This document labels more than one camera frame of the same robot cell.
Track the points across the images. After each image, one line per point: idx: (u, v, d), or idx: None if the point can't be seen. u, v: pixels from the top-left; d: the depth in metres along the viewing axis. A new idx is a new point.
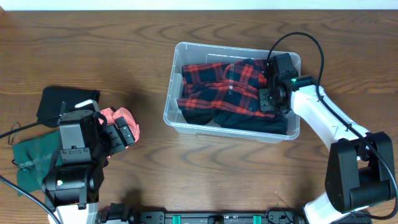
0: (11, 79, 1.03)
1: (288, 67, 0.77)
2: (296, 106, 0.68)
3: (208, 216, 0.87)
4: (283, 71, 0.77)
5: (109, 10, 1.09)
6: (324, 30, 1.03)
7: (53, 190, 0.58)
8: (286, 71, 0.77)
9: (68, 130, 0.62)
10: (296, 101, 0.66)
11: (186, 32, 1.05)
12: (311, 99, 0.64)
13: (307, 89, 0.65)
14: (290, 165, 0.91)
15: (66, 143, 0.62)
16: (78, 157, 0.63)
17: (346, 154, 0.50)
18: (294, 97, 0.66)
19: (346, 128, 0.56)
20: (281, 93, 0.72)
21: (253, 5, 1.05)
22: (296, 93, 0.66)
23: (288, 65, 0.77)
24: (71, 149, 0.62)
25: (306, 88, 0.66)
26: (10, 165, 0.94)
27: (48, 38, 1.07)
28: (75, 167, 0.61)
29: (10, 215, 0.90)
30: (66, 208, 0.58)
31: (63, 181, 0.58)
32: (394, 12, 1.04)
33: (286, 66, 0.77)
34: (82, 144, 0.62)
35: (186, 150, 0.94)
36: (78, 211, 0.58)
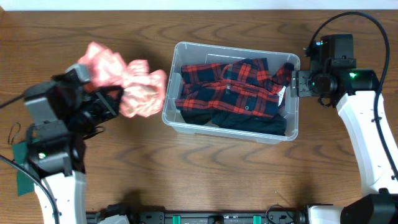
0: (10, 79, 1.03)
1: (346, 52, 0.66)
2: (348, 113, 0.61)
3: (208, 216, 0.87)
4: (339, 57, 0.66)
5: (109, 10, 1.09)
6: (324, 30, 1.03)
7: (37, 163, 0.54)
8: (344, 56, 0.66)
9: (35, 106, 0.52)
10: (345, 104, 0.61)
11: (186, 32, 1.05)
12: (365, 116, 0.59)
13: (364, 96, 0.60)
14: (289, 165, 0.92)
15: (38, 119, 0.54)
16: (32, 100, 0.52)
17: (382, 207, 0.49)
18: (345, 99, 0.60)
19: (391, 175, 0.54)
20: (331, 84, 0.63)
21: (254, 6, 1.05)
22: (349, 98, 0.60)
23: (347, 48, 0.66)
24: (45, 124, 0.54)
25: (365, 91, 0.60)
26: (10, 165, 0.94)
27: (48, 38, 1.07)
28: (52, 142, 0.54)
29: (9, 215, 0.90)
30: (55, 179, 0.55)
31: (45, 155, 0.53)
32: (394, 12, 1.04)
33: (344, 51, 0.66)
34: (53, 117, 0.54)
35: (186, 150, 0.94)
36: (67, 182, 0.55)
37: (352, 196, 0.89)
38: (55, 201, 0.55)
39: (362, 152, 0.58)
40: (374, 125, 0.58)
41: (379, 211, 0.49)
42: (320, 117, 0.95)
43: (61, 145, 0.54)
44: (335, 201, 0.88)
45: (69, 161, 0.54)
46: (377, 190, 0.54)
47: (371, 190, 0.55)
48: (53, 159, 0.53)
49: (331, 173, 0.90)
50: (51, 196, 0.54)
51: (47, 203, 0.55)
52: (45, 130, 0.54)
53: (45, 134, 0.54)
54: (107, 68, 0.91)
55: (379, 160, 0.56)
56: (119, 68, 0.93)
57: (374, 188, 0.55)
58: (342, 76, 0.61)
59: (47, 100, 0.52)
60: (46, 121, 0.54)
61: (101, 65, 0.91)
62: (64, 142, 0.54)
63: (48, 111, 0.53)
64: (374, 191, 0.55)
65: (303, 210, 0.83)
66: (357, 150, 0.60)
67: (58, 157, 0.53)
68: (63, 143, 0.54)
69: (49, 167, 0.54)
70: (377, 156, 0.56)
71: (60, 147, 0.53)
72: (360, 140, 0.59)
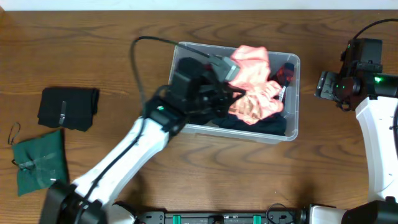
0: (10, 80, 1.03)
1: (373, 59, 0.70)
2: (368, 118, 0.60)
3: (208, 216, 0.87)
4: (365, 61, 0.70)
5: (109, 10, 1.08)
6: (324, 31, 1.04)
7: (152, 112, 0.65)
8: (370, 61, 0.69)
9: (178, 79, 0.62)
10: (365, 109, 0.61)
11: (186, 32, 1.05)
12: (383, 122, 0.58)
13: (386, 102, 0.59)
14: (290, 165, 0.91)
15: (175, 86, 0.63)
16: (182, 75, 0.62)
17: (385, 215, 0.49)
18: (365, 103, 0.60)
19: None
20: (354, 86, 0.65)
21: (254, 6, 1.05)
22: (371, 102, 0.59)
23: (374, 54, 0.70)
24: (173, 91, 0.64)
25: (389, 98, 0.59)
26: (10, 165, 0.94)
27: (48, 38, 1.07)
28: (172, 107, 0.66)
29: (9, 215, 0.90)
30: (150, 127, 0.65)
31: (163, 109, 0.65)
32: (394, 12, 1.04)
33: (371, 56, 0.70)
34: (183, 95, 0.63)
35: (186, 150, 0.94)
36: (158, 136, 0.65)
37: (352, 197, 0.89)
38: (141, 134, 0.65)
39: (375, 158, 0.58)
40: (390, 132, 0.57)
41: (383, 218, 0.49)
42: (321, 117, 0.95)
43: (170, 123, 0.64)
44: (335, 201, 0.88)
45: (167, 132, 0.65)
46: (384, 197, 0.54)
47: (379, 196, 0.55)
48: (158, 121, 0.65)
49: (331, 173, 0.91)
50: (142, 130, 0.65)
51: (135, 130, 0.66)
52: (173, 96, 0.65)
53: (171, 100, 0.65)
54: (251, 75, 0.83)
55: (391, 168, 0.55)
56: (261, 81, 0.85)
57: (382, 195, 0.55)
58: (369, 79, 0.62)
59: (190, 82, 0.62)
60: (178, 93, 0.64)
61: (249, 70, 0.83)
62: (174, 119, 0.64)
63: (183, 89, 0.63)
64: (380, 198, 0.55)
65: (305, 208, 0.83)
66: (370, 155, 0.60)
67: (162, 123, 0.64)
68: (173, 121, 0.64)
69: (155, 119, 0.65)
70: (388, 164, 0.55)
71: (168, 122, 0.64)
72: (375, 146, 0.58)
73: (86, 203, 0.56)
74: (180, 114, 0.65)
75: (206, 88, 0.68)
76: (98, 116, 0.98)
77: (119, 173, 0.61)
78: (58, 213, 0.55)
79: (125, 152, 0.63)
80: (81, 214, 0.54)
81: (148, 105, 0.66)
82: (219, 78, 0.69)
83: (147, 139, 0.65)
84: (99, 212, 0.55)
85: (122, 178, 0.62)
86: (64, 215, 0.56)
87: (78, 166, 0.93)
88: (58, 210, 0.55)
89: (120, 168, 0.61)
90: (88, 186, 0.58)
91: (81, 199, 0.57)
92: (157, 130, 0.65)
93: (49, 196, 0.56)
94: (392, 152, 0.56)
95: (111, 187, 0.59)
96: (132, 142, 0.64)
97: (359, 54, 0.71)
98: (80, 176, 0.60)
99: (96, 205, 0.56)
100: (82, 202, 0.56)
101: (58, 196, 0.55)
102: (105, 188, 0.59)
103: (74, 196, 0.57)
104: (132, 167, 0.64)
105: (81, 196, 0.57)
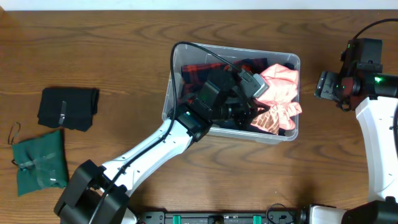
0: (10, 79, 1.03)
1: (373, 58, 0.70)
2: (368, 118, 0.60)
3: (208, 216, 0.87)
4: (365, 61, 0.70)
5: (109, 9, 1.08)
6: (324, 31, 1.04)
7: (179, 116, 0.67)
8: (370, 61, 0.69)
9: (208, 89, 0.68)
10: (365, 109, 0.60)
11: (186, 32, 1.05)
12: (383, 122, 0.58)
13: (386, 102, 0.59)
14: (290, 165, 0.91)
15: (203, 95, 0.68)
16: (212, 86, 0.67)
17: (384, 214, 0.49)
18: (365, 103, 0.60)
19: None
20: (355, 86, 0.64)
21: (254, 5, 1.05)
22: (371, 102, 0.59)
23: (374, 53, 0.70)
24: (202, 100, 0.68)
25: (389, 98, 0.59)
26: (10, 165, 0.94)
27: (48, 38, 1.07)
28: (198, 114, 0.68)
29: (9, 215, 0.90)
30: (176, 130, 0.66)
31: (190, 114, 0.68)
32: (394, 12, 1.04)
33: (371, 55, 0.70)
34: (210, 104, 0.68)
35: (186, 150, 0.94)
36: (183, 139, 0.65)
37: (352, 197, 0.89)
38: (168, 133, 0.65)
39: (375, 158, 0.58)
40: (390, 132, 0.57)
41: (382, 218, 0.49)
42: (321, 118, 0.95)
43: (194, 129, 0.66)
44: (335, 202, 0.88)
45: (191, 137, 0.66)
46: (384, 197, 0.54)
47: (379, 196, 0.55)
48: (185, 124, 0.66)
49: (331, 173, 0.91)
50: (170, 129, 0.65)
51: (164, 129, 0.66)
52: (199, 104, 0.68)
53: (197, 107, 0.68)
54: (277, 94, 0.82)
55: (391, 168, 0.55)
56: (286, 101, 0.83)
57: (382, 195, 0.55)
58: (369, 79, 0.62)
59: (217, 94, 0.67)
60: (205, 102, 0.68)
61: (277, 88, 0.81)
62: (198, 126, 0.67)
63: (210, 99, 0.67)
64: (380, 198, 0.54)
65: (305, 209, 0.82)
66: (370, 155, 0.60)
67: (188, 127, 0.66)
68: (197, 127, 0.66)
69: (181, 122, 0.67)
70: (389, 164, 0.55)
71: (193, 127, 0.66)
72: (375, 145, 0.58)
73: (112, 188, 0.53)
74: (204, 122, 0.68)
75: (231, 100, 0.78)
76: (98, 116, 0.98)
77: (145, 165, 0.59)
78: (81, 193, 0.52)
79: (153, 147, 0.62)
80: (106, 198, 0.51)
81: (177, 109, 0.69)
82: (247, 93, 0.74)
83: (175, 139, 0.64)
84: (126, 197, 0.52)
85: (147, 172, 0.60)
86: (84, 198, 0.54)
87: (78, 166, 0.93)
88: (83, 190, 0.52)
89: (147, 160, 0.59)
90: (115, 172, 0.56)
91: (106, 183, 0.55)
92: (183, 132, 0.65)
93: (75, 177, 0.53)
94: (392, 152, 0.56)
95: (135, 177, 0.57)
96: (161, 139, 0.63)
97: (359, 55, 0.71)
98: (106, 161, 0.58)
99: (121, 190, 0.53)
100: (107, 186, 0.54)
101: (85, 176, 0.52)
102: (131, 175, 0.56)
103: (98, 182, 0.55)
104: (157, 162, 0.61)
105: (107, 180, 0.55)
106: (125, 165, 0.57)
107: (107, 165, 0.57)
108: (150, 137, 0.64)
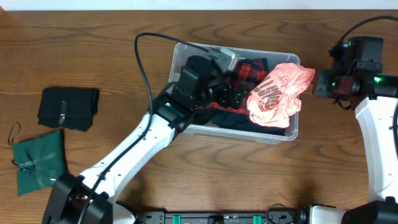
0: (10, 79, 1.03)
1: (374, 56, 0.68)
2: (367, 118, 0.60)
3: (208, 216, 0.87)
4: (365, 60, 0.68)
5: (109, 10, 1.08)
6: (324, 31, 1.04)
7: (160, 109, 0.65)
8: (370, 60, 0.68)
9: (186, 76, 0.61)
10: (365, 109, 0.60)
11: (186, 32, 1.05)
12: (382, 122, 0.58)
13: (385, 102, 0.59)
14: (290, 165, 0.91)
15: (181, 84, 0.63)
16: (191, 73, 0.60)
17: (384, 216, 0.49)
18: (365, 103, 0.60)
19: None
20: (354, 86, 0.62)
21: (254, 5, 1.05)
22: (370, 102, 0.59)
23: (375, 52, 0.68)
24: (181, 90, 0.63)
25: (388, 98, 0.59)
26: (10, 165, 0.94)
27: (48, 38, 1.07)
28: (178, 104, 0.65)
29: (9, 215, 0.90)
30: (158, 124, 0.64)
31: (170, 105, 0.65)
32: (394, 12, 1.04)
33: (371, 54, 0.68)
34: (191, 93, 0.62)
35: (186, 150, 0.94)
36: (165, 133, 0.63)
37: (352, 197, 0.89)
38: (148, 129, 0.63)
39: (375, 158, 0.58)
40: (390, 132, 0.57)
41: (383, 219, 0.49)
42: (321, 118, 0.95)
43: (176, 120, 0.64)
44: (335, 201, 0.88)
45: (174, 129, 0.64)
46: (384, 198, 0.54)
47: (378, 196, 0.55)
48: (166, 117, 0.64)
49: (331, 173, 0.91)
50: (149, 125, 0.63)
51: (143, 126, 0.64)
52: (179, 94, 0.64)
53: (178, 98, 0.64)
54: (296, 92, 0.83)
55: (390, 168, 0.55)
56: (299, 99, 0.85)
57: (382, 195, 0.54)
58: (368, 79, 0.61)
59: (198, 81, 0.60)
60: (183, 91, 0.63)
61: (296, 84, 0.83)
62: (180, 116, 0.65)
63: (190, 86, 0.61)
64: (380, 198, 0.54)
65: (305, 209, 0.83)
66: (370, 155, 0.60)
67: (169, 120, 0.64)
68: (180, 118, 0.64)
69: (161, 114, 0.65)
70: (388, 164, 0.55)
71: (175, 119, 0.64)
72: (375, 146, 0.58)
73: (92, 195, 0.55)
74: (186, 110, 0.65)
75: (213, 83, 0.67)
76: (98, 116, 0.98)
77: (125, 168, 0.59)
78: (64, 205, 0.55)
79: (132, 146, 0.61)
80: (87, 206, 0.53)
81: (157, 101, 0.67)
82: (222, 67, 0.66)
83: (156, 135, 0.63)
84: (107, 204, 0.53)
85: (128, 173, 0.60)
86: (71, 207, 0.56)
87: (78, 166, 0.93)
88: (64, 201, 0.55)
89: (127, 162, 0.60)
90: (95, 178, 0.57)
91: (87, 191, 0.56)
92: (164, 125, 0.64)
93: (56, 188, 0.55)
94: (392, 152, 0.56)
95: (117, 180, 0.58)
96: (140, 137, 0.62)
97: (360, 52, 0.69)
98: (86, 169, 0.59)
99: (102, 197, 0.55)
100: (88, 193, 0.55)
101: (64, 188, 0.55)
102: (112, 181, 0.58)
103: (80, 190, 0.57)
104: (138, 162, 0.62)
105: (88, 188, 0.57)
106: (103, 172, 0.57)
107: (85, 173, 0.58)
108: (130, 137, 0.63)
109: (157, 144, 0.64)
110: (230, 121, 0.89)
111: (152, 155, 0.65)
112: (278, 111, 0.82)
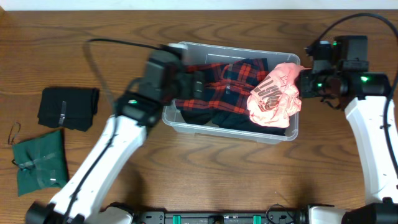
0: (10, 80, 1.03)
1: (361, 55, 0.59)
2: (357, 119, 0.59)
3: (208, 216, 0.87)
4: (351, 59, 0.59)
5: (109, 10, 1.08)
6: (324, 31, 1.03)
7: (125, 109, 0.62)
8: (356, 59, 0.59)
9: (151, 68, 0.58)
10: (353, 109, 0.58)
11: (186, 32, 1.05)
12: (373, 122, 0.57)
13: (374, 101, 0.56)
14: (290, 165, 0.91)
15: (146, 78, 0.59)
16: (155, 63, 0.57)
17: (384, 217, 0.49)
18: (354, 103, 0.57)
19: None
20: (341, 87, 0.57)
21: (253, 5, 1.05)
22: (360, 102, 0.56)
23: (360, 50, 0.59)
24: (147, 84, 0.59)
25: (375, 96, 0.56)
26: (10, 165, 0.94)
27: (47, 38, 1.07)
28: (144, 99, 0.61)
29: (9, 216, 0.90)
30: (124, 126, 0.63)
31: (135, 102, 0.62)
32: (393, 12, 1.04)
33: (357, 52, 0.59)
34: (157, 84, 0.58)
35: (186, 150, 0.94)
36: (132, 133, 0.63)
37: (352, 197, 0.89)
38: (115, 134, 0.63)
39: (369, 158, 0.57)
40: (382, 132, 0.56)
41: (382, 220, 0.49)
42: (321, 118, 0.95)
43: (145, 116, 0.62)
44: (335, 202, 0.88)
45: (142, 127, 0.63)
46: (380, 199, 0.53)
47: (375, 198, 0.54)
48: (134, 115, 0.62)
49: (331, 173, 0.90)
50: (114, 130, 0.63)
51: (109, 132, 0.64)
52: (145, 89, 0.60)
53: (145, 92, 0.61)
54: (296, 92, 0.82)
55: (385, 168, 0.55)
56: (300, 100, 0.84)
57: (379, 197, 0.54)
58: (356, 79, 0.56)
59: (163, 70, 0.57)
60: (148, 83, 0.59)
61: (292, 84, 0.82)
62: (148, 111, 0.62)
63: (157, 78, 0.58)
64: (378, 200, 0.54)
65: (304, 210, 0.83)
66: (364, 157, 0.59)
67: (137, 118, 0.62)
68: (148, 112, 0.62)
69: (128, 114, 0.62)
70: (383, 165, 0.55)
71: (143, 116, 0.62)
72: (367, 146, 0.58)
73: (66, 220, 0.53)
74: (156, 104, 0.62)
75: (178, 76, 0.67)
76: (98, 116, 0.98)
77: (97, 182, 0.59)
78: None
79: (101, 157, 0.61)
80: None
81: (120, 101, 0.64)
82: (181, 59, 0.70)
83: (123, 139, 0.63)
84: None
85: (101, 185, 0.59)
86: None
87: (78, 166, 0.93)
88: None
89: (99, 175, 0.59)
90: (67, 201, 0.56)
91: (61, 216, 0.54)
92: (130, 126, 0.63)
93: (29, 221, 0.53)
94: (385, 152, 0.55)
95: (90, 198, 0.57)
96: (108, 144, 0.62)
97: (344, 52, 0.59)
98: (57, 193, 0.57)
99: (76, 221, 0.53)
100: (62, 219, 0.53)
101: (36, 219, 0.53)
102: (84, 198, 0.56)
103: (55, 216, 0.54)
104: (111, 170, 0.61)
105: (62, 214, 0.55)
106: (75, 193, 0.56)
107: (56, 200, 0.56)
108: (97, 147, 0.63)
109: (127, 147, 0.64)
110: (230, 121, 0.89)
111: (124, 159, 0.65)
112: (279, 111, 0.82)
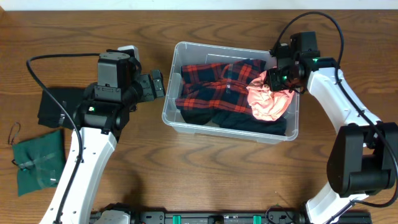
0: (10, 79, 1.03)
1: (312, 46, 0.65)
2: (314, 87, 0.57)
3: (208, 216, 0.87)
4: (305, 50, 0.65)
5: (109, 10, 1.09)
6: (324, 30, 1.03)
7: (86, 117, 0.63)
8: (309, 49, 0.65)
9: (104, 68, 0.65)
10: (313, 81, 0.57)
11: (186, 32, 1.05)
12: (328, 80, 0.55)
13: (325, 70, 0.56)
14: (290, 165, 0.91)
15: (102, 80, 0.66)
16: (106, 63, 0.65)
17: (356, 138, 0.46)
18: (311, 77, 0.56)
19: (358, 113, 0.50)
20: (300, 70, 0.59)
21: (253, 5, 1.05)
22: (315, 73, 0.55)
23: (312, 43, 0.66)
24: (104, 87, 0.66)
25: (326, 68, 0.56)
26: (10, 165, 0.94)
27: (47, 38, 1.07)
28: (105, 104, 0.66)
29: (8, 216, 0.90)
30: (91, 134, 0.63)
31: (94, 108, 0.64)
32: (393, 12, 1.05)
33: (309, 44, 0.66)
34: (115, 84, 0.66)
35: (186, 150, 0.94)
36: (101, 140, 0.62)
37: None
38: (83, 149, 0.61)
39: (334, 113, 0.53)
40: (336, 87, 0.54)
41: (355, 139, 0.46)
42: (321, 118, 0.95)
43: (107, 122, 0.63)
44: None
45: (109, 133, 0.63)
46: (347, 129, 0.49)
47: None
48: (97, 122, 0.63)
49: None
50: (81, 144, 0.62)
51: (76, 148, 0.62)
52: (103, 93, 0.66)
53: (105, 94, 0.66)
54: None
55: (344, 106, 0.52)
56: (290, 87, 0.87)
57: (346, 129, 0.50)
58: (306, 60, 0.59)
59: (116, 68, 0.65)
60: (107, 84, 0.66)
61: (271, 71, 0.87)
62: (111, 112, 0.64)
63: (111, 76, 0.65)
64: None
65: (302, 210, 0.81)
66: (328, 111, 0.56)
67: (101, 124, 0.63)
68: (111, 115, 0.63)
69: (91, 122, 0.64)
70: (343, 106, 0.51)
71: (106, 122, 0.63)
72: (327, 99, 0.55)
73: None
74: (117, 104, 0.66)
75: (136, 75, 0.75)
76: None
77: (78, 200, 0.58)
78: None
79: (74, 174, 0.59)
80: None
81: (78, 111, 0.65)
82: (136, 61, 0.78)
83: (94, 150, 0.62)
84: None
85: (84, 201, 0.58)
86: None
87: None
88: None
89: (77, 194, 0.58)
90: None
91: None
92: (98, 135, 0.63)
93: None
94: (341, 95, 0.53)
95: (74, 217, 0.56)
96: (78, 161, 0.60)
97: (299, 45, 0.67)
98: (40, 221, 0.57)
99: None
100: None
101: None
102: (69, 219, 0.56)
103: None
104: (89, 184, 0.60)
105: None
106: (58, 217, 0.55)
107: None
108: (67, 165, 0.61)
109: (100, 157, 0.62)
110: (229, 121, 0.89)
111: (101, 170, 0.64)
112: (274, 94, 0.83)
